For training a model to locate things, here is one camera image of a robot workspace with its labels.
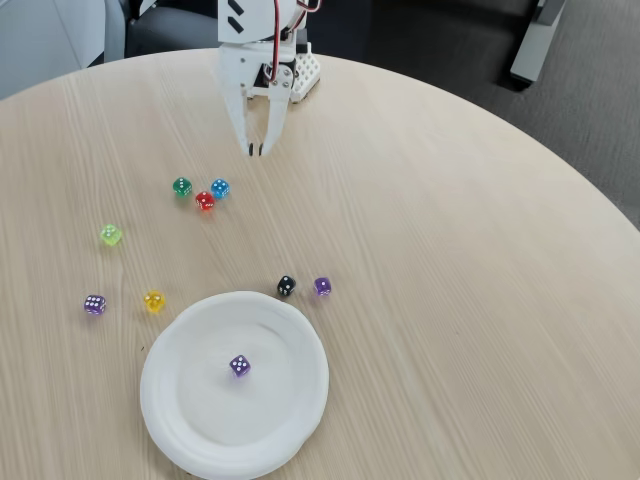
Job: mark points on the black die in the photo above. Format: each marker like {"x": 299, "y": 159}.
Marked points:
{"x": 286, "y": 286}

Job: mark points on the yellow translucent die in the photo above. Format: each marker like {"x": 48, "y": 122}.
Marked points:
{"x": 154, "y": 301}

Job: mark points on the green translucent die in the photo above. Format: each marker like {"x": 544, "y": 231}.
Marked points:
{"x": 183, "y": 187}

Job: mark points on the red translucent die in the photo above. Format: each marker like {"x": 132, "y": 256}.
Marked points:
{"x": 205, "y": 201}

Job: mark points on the dark grey chair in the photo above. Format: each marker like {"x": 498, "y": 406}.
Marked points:
{"x": 175, "y": 30}

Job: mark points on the white paper plate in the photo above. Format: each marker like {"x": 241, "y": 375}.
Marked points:
{"x": 235, "y": 415}

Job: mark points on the grey desk leg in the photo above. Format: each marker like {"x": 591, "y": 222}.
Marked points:
{"x": 532, "y": 45}

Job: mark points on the blue translucent die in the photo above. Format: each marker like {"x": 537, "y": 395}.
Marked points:
{"x": 220, "y": 188}

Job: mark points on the light grey cabinet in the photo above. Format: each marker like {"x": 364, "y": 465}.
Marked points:
{"x": 40, "y": 40}

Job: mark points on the purple translucent die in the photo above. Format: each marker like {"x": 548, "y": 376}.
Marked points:
{"x": 94, "y": 304}
{"x": 240, "y": 366}
{"x": 323, "y": 286}

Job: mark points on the lime translucent die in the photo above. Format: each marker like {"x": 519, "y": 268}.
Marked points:
{"x": 110, "y": 235}

